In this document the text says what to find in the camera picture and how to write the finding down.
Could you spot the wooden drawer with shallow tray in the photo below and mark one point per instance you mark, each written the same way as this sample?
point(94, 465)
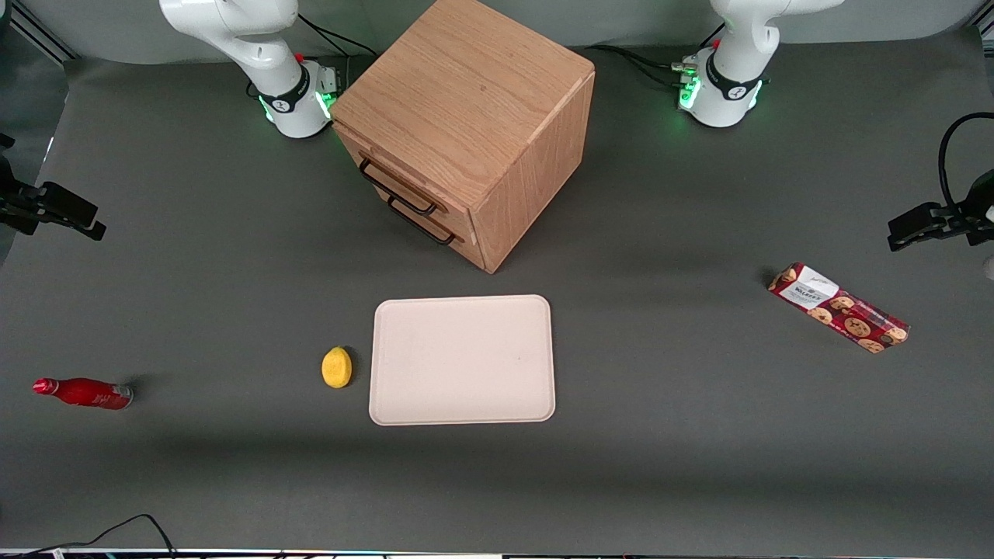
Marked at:
point(349, 146)

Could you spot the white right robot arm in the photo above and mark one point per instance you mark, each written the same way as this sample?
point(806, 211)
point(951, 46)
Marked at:
point(289, 109)

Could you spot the wooden drawer front panel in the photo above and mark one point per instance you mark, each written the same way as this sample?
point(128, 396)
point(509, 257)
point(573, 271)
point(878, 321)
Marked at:
point(466, 236)

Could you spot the oak wooden drawer cabinet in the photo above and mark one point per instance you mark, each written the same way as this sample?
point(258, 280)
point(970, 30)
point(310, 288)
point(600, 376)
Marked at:
point(466, 93)

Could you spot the beige rectangular plastic tray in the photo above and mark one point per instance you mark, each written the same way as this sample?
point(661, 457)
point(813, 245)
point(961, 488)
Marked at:
point(462, 361)

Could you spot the yellow lemon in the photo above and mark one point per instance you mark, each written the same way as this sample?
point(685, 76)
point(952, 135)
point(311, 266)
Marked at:
point(336, 368)

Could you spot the red cookie package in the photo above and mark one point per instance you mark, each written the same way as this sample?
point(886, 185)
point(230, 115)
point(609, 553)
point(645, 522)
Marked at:
point(842, 309)

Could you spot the red soda bottle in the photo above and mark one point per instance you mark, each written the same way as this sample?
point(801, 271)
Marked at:
point(85, 393)

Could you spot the black camera clamp mount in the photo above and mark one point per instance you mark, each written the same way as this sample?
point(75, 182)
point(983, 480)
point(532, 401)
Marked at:
point(54, 206)
point(943, 219)

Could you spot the aluminium frame profile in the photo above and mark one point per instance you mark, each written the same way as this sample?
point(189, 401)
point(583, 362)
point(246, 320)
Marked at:
point(35, 31)

